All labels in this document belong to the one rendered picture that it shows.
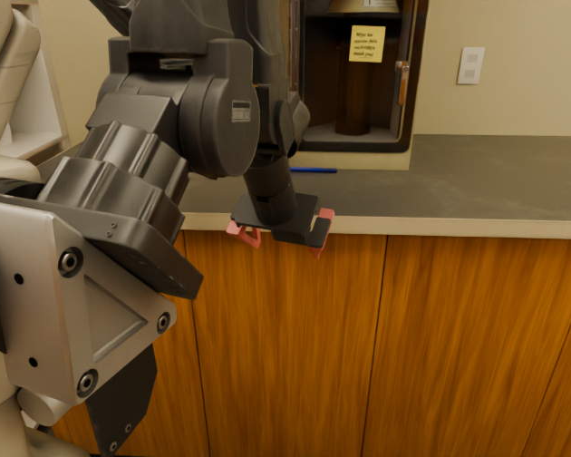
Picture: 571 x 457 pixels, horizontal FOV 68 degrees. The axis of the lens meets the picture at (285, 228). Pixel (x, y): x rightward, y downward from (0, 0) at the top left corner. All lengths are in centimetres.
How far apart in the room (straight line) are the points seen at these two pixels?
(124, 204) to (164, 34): 13
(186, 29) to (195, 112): 6
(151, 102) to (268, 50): 16
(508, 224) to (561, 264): 19
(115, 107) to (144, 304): 13
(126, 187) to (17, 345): 10
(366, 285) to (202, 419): 64
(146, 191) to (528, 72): 154
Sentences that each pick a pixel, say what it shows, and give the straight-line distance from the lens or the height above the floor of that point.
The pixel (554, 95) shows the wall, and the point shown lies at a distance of 176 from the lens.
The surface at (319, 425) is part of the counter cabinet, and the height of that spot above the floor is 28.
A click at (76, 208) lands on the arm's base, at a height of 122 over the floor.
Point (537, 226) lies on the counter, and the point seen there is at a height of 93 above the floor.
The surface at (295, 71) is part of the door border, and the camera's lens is 110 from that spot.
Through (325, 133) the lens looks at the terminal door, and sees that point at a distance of 112.
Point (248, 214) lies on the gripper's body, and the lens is 58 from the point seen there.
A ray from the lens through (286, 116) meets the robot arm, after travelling 46.
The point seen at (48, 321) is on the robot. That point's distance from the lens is 25.
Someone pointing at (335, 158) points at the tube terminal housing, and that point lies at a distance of 116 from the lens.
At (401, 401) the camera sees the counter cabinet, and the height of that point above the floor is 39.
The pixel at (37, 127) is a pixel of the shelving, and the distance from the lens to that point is 186.
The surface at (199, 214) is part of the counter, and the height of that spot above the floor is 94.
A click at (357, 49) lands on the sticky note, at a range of 110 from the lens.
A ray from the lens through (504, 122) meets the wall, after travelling 171.
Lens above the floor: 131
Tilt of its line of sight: 27 degrees down
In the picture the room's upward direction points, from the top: straight up
